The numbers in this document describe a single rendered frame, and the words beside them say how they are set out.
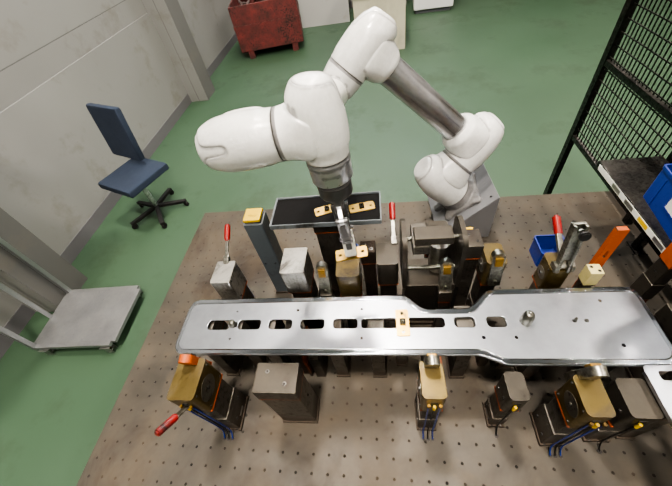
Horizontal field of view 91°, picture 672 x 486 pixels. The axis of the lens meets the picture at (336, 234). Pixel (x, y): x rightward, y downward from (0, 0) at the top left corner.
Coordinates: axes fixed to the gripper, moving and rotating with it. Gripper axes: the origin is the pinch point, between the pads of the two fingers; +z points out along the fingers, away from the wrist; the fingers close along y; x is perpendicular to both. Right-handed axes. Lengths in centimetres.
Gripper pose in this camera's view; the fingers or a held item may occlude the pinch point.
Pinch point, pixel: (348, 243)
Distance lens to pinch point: 83.8
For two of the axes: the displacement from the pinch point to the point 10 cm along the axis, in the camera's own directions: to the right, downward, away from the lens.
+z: 1.9, 7.0, 6.9
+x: 9.8, -1.9, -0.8
